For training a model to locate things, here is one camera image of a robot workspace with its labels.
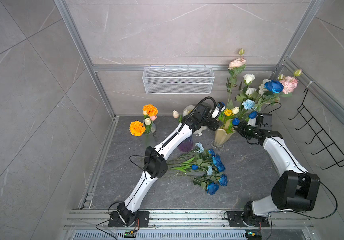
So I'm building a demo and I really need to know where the peach carnation top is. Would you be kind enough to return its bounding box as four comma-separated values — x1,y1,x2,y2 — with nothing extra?
228,58,247,70

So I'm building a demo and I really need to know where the clear glass vase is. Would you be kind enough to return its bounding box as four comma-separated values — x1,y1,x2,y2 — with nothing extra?
142,132,157,149

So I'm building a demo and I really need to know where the light blue carnation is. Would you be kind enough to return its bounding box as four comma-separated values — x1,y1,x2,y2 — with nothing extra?
207,166,214,176
242,99,256,110
171,142,205,163

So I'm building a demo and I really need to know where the orange marigold upper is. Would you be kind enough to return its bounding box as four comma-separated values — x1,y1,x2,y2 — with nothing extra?
143,104,158,117

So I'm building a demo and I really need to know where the white wire wall basket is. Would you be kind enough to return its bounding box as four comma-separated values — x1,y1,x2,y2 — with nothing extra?
142,67,215,95

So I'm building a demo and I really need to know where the blue tulip vase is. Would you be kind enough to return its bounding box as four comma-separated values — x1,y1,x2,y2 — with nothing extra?
232,118,240,126
248,111,258,120
172,165,199,174

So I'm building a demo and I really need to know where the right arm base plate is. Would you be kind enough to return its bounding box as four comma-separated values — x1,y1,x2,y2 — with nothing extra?
224,211,270,228

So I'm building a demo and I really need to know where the black wire hook rack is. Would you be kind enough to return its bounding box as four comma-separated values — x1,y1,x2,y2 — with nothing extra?
288,89,344,170

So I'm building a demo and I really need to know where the blue rose vase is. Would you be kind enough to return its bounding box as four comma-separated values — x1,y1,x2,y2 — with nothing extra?
208,149,216,157
264,80,284,94

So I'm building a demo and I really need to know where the blue purple ribbed vase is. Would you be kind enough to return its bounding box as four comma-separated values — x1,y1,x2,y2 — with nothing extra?
178,136,193,153

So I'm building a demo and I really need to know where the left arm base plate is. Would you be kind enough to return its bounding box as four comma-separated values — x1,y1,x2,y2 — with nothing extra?
108,211,150,228

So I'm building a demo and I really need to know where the blue rose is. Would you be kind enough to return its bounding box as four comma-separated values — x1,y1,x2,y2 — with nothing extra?
171,154,226,173
192,180,220,195

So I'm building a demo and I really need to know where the orange marigold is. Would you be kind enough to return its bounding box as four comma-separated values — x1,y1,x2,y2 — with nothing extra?
143,104,158,117
129,121,146,137

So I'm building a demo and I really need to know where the pink tulip left vase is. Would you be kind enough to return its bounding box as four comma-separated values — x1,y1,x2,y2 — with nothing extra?
150,115,157,121

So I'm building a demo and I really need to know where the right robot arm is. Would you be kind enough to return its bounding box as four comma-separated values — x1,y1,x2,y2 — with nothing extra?
233,113,324,227

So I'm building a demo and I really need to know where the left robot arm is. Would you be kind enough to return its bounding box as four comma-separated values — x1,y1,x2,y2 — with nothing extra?
110,97,226,227

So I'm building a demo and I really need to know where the blue rose low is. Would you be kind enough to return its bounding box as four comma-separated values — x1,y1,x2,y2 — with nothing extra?
218,175,228,186

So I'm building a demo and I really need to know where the pink carnation pair right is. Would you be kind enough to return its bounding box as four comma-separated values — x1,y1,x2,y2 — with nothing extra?
279,76,298,95

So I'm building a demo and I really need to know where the orange marigold lower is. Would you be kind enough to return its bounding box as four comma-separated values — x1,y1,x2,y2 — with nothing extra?
129,121,146,137

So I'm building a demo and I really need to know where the white rose cluster right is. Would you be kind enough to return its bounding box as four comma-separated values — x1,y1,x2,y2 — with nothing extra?
259,79,271,96

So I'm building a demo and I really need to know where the cream wavy glass vase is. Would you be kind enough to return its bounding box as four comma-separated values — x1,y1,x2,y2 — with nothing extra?
213,120,236,148

